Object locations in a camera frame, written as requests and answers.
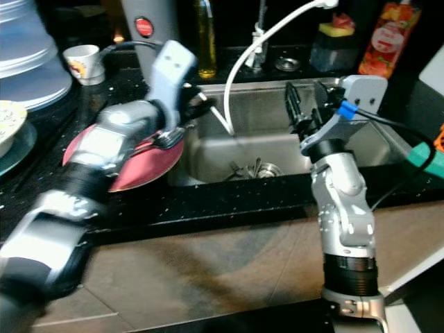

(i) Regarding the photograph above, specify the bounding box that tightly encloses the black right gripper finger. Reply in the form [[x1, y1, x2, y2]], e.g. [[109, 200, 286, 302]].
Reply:
[[284, 82, 307, 133], [314, 80, 344, 115]]

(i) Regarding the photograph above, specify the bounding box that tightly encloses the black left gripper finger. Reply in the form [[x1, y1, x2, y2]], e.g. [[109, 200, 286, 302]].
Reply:
[[153, 128, 187, 150]]

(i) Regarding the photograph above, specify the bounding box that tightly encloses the pink round plate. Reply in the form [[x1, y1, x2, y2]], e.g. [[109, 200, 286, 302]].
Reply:
[[62, 125, 185, 193]]

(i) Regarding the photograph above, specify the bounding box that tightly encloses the white kitchen appliance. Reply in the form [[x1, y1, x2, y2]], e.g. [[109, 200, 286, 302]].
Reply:
[[0, 0, 74, 112]]

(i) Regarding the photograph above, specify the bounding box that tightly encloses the round metal counter fitting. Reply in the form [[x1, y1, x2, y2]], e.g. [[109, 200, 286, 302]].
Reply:
[[274, 57, 301, 73]]

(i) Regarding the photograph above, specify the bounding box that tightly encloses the dark sponge holder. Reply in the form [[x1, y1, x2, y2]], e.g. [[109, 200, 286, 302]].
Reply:
[[309, 24, 361, 72]]

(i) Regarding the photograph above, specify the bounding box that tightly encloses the stainless steel sink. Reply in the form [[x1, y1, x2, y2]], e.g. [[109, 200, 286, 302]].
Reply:
[[170, 78, 424, 187]]

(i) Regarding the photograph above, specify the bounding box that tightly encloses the glass oil bottle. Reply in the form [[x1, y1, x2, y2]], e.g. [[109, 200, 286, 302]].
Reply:
[[194, 0, 218, 79]]

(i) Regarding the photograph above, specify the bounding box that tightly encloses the yellow sponge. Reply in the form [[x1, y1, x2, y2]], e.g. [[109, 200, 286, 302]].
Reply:
[[319, 23, 358, 37]]

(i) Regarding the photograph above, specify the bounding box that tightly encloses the red scrubber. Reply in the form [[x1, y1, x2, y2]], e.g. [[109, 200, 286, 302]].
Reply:
[[333, 12, 358, 27]]

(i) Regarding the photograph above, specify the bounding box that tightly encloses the chrome faucet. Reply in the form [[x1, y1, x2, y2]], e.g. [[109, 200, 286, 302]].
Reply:
[[246, 0, 271, 70]]

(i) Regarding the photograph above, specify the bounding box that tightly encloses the orange dish soap bottle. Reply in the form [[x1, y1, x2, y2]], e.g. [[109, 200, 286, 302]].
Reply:
[[359, 0, 424, 78]]

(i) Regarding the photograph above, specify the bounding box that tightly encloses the grey tumbler with red logo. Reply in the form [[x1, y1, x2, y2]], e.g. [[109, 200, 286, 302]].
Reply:
[[121, 0, 181, 87]]

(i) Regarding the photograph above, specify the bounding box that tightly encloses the white cutting board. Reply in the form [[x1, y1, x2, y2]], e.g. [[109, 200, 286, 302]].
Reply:
[[416, 45, 444, 87]]

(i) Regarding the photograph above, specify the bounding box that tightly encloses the white flower pattern bowl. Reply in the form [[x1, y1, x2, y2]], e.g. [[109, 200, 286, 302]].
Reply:
[[0, 101, 28, 157]]

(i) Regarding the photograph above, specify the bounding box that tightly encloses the green sponge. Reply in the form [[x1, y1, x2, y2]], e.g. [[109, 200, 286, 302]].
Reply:
[[406, 139, 444, 180]]

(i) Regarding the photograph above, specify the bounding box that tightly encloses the white printed mug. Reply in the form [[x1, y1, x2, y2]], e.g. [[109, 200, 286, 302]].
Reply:
[[62, 44, 105, 86]]

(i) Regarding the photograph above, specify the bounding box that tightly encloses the light blue plate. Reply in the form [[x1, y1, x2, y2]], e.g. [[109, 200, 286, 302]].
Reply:
[[0, 121, 37, 176]]

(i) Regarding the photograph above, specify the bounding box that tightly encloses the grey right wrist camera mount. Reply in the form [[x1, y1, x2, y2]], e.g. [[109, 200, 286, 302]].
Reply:
[[300, 74, 389, 150]]

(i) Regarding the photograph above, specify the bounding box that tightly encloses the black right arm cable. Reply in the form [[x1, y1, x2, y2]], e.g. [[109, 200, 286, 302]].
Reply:
[[340, 97, 436, 212]]

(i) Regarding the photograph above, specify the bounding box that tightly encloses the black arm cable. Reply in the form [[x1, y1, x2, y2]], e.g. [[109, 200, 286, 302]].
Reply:
[[340, 97, 436, 212], [96, 40, 167, 70]]

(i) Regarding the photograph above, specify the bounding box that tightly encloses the white flexible hose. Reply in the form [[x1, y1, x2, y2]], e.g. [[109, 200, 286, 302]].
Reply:
[[212, 0, 341, 136]]

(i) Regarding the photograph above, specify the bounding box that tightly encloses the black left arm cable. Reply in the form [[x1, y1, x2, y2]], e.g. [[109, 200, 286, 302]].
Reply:
[[96, 40, 167, 70]]

